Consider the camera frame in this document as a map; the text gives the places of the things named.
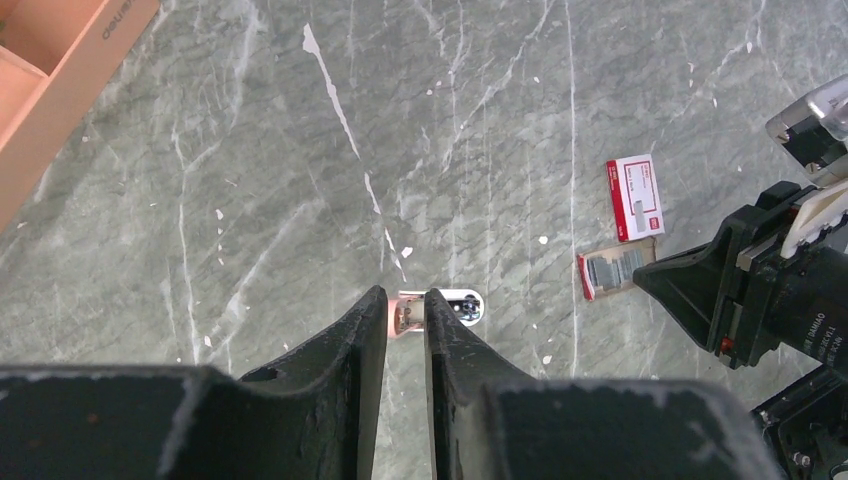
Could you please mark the peach plastic file organizer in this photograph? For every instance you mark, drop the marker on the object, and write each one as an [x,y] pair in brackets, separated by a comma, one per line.
[56,58]

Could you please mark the cardboard staple tray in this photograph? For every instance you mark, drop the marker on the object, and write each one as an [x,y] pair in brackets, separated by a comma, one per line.
[609,270]

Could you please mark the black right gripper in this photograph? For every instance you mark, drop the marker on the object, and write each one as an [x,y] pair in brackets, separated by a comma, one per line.
[752,289]

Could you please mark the pink white stapler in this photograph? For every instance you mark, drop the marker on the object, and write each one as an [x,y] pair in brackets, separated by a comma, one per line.
[408,310]

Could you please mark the small staple box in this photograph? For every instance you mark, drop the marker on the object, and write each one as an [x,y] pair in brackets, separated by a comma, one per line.
[635,197]

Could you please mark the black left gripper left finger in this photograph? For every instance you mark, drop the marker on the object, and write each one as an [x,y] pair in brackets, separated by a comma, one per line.
[312,413]

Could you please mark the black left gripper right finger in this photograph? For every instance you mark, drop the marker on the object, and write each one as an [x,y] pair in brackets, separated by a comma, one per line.
[491,420]

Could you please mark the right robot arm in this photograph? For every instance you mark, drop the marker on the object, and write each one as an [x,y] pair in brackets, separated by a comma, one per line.
[805,424]

